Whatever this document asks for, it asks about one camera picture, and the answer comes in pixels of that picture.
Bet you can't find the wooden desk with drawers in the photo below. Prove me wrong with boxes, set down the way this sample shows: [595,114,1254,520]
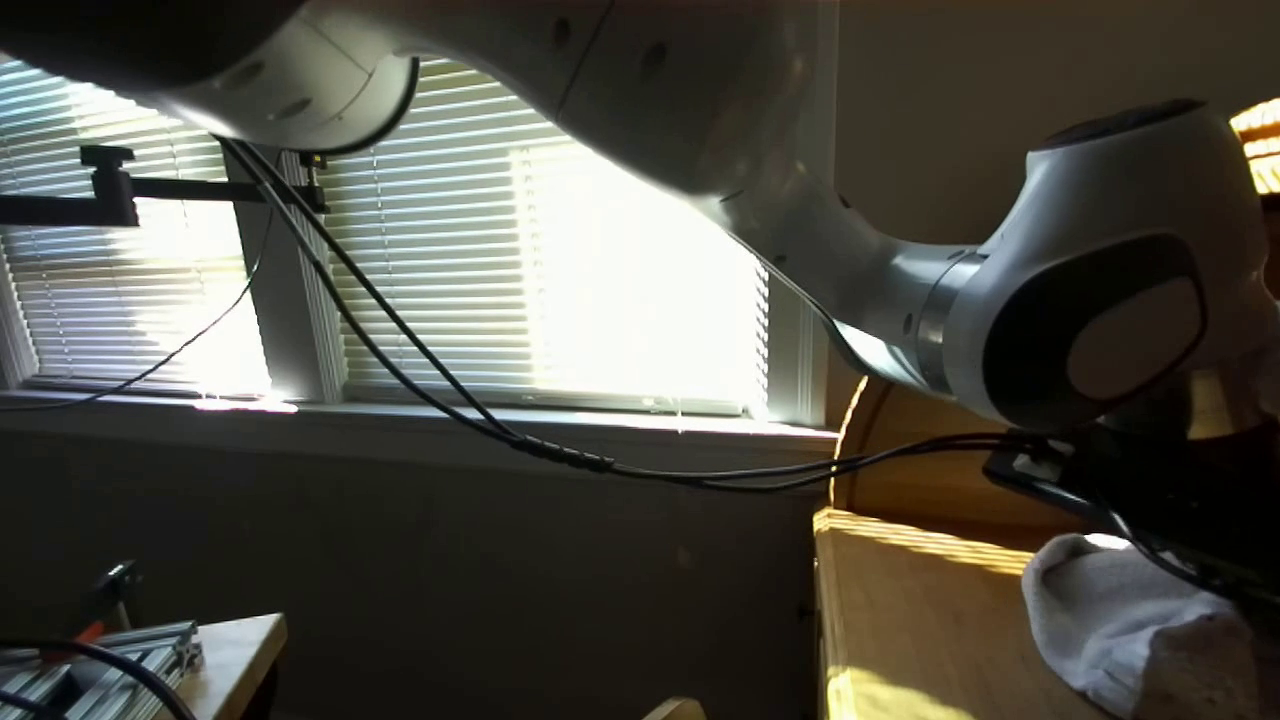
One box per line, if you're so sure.
[813,98,1276,720]

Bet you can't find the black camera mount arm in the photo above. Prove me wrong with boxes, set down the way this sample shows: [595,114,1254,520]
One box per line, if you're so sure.
[0,145,264,228]

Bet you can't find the small wooden side table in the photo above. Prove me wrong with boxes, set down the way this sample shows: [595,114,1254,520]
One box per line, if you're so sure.
[0,612,286,720]

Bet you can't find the white window blinds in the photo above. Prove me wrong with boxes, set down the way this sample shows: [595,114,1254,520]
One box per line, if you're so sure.
[3,59,769,415]

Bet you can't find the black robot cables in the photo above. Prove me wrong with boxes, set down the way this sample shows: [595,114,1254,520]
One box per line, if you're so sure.
[216,132,1254,593]

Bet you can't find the white towel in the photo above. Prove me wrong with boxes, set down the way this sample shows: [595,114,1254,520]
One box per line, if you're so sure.
[1018,530,1280,720]

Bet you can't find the red handled tool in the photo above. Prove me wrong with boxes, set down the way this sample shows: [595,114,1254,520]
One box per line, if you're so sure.
[75,561,139,641]

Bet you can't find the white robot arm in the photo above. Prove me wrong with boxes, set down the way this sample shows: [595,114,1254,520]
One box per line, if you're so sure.
[0,0,1280,599]

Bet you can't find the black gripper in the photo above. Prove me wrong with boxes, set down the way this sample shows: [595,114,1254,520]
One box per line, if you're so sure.
[1067,418,1280,599]

